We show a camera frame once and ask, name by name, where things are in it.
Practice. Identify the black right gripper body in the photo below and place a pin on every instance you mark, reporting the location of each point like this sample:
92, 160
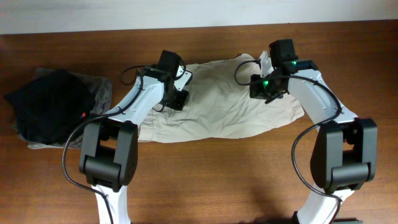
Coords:
264, 88

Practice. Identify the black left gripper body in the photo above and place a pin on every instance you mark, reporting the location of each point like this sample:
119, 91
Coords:
179, 100

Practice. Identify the beige shorts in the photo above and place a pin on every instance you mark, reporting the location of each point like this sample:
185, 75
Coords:
219, 106

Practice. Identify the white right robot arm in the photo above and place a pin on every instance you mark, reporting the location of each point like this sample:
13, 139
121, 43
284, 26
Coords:
345, 151

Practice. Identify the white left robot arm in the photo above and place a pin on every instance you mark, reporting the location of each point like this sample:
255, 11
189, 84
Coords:
109, 151

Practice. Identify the grey folded garment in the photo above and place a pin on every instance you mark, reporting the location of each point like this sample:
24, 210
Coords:
100, 87

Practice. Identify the black folded garment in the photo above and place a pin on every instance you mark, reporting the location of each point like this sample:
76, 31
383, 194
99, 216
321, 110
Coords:
50, 107

